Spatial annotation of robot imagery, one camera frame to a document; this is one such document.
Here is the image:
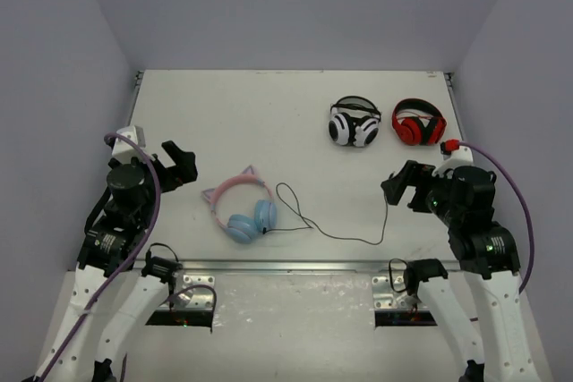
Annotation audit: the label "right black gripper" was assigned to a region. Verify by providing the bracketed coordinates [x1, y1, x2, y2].
[381, 160, 461, 227]

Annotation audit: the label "pink blue cat-ear headphones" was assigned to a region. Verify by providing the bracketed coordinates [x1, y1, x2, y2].
[201, 165, 278, 244]

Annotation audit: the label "black headphone audio cable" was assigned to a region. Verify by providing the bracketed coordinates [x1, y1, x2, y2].
[262, 182, 389, 246]

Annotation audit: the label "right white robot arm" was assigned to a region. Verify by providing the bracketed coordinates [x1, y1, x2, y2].
[381, 160, 541, 381]

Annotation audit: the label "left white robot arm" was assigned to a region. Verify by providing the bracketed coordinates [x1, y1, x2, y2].
[32, 133, 198, 381]

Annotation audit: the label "red black headphones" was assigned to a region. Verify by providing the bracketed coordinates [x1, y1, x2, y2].
[391, 98, 447, 146]

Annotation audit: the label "white black headphones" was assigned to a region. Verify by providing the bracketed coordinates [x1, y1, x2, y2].
[329, 96, 382, 148]

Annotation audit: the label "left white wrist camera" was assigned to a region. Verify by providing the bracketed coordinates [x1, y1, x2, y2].
[112, 125, 146, 164]

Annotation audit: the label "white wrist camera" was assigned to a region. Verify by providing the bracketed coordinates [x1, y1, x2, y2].
[112, 125, 146, 164]
[433, 139, 474, 176]

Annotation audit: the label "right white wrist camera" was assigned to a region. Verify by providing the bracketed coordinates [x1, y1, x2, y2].
[433, 139, 474, 176]

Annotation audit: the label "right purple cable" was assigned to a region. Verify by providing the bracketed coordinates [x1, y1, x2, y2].
[456, 140, 536, 296]

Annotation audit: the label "purple cable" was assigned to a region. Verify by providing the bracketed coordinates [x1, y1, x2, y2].
[456, 140, 536, 296]
[35, 132, 218, 378]

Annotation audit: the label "metal table edge rail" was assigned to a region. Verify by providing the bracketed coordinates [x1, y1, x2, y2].
[66, 259, 462, 276]

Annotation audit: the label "right metal mounting bracket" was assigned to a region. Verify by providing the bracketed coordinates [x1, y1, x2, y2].
[372, 273, 418, 311]

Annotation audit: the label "metal mounting bracket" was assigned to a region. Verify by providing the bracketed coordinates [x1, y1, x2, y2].
[372, 273, 418, 311]
[167, 272, 216, 311]

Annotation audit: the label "left metal mounting bracket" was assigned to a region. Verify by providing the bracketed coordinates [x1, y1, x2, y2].
[167, 272, 216, 311]

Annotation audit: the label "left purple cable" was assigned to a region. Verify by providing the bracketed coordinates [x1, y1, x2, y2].
[35, 132, 218, 378]

